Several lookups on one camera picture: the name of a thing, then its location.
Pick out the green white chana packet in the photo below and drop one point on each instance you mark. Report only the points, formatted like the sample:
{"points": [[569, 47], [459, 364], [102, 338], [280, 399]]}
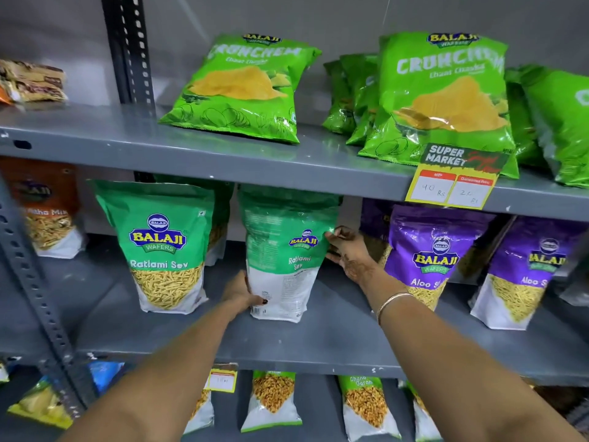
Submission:
{"points": [[201, 412], [422, 418], [368, 409], [272, 402]]}

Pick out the green sev pouch print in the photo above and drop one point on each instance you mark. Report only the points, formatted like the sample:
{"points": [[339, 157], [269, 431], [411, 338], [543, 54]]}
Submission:
{"points": [[285, 262], [161, 253]]}

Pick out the brown snack packets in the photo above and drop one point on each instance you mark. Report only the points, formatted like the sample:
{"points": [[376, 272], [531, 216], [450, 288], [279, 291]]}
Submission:
{"points": [[32, 82]]}

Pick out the person's right forearm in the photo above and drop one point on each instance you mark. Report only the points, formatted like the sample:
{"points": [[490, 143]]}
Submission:
{"points": [[460, 377]]}

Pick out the purple sev pouch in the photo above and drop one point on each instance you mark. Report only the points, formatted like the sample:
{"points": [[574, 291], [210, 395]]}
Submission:
{"points": [[524, 280], [375, 220], [432, 253]]}

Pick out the green sev pouch back print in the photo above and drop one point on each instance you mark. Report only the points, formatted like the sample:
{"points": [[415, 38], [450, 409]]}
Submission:
{"points": [[285, 262]]}

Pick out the person's left thumb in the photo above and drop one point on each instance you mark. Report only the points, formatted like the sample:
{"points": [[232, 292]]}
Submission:
{"points": [[257, 301]]}

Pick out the grey slotted shelf upright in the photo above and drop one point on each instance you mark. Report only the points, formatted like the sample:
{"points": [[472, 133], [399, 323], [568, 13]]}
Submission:
{"points": [[41, 299], [129, 55]]}

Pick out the blue snack packet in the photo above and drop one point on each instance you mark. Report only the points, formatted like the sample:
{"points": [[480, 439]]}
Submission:
{"points": [[106, 375]]}

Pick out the gold bangle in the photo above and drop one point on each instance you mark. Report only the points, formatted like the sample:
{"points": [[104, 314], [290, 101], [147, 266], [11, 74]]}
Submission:
{"points": [[389, 302]]}

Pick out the green sev pouch front print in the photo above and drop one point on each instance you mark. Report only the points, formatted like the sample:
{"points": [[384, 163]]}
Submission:
{"points": [[161, 253]]}

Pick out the small yellow price tag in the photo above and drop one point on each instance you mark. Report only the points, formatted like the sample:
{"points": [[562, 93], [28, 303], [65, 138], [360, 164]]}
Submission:
{"points": [[222, 378]]}

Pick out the person's right thumb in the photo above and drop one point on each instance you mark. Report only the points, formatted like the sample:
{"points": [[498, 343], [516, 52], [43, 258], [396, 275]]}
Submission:
{"points": [[334, 257]]}

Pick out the large yellow price tag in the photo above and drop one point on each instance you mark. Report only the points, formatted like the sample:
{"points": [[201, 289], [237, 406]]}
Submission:
{"points": [[455, 179]]}

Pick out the dark snack packet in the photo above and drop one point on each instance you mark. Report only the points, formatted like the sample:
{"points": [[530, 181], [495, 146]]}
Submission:
{"points": [[566, 405]]}

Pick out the person's left forearm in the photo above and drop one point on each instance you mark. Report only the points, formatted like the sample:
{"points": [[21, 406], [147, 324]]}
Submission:
{"points": [[156, 386]]}

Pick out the grey metal shelf board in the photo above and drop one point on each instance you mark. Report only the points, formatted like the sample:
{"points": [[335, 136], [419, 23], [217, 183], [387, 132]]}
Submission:
{"points": [[184, 151], [331, 336]]}

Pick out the green sev pouch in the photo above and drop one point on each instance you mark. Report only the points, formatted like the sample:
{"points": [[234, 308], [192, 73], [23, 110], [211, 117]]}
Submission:
{"points": [[223, 216]]}

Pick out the yellow snack packet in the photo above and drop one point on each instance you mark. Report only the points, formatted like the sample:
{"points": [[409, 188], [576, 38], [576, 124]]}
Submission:
{"points": [[41, 405]]}

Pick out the person's right hand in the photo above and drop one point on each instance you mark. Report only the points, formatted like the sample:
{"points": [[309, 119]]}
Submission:
{"points": [[354, 260]]}

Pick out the orange snack mix pouch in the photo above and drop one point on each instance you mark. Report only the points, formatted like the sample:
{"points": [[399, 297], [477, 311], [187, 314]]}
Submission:
{"points": [[46, 202]]}

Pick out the green chips bag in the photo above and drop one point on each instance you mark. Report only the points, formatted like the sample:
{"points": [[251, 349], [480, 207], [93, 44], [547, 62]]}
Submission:
{"points": [[244, 91], [522, 128], [441, 96], [338, 101], [363, 96], [563, 124]]}

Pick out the person's left hand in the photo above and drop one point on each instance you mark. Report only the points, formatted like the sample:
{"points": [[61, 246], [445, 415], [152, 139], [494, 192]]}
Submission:
{"points": [[235, 294]]}

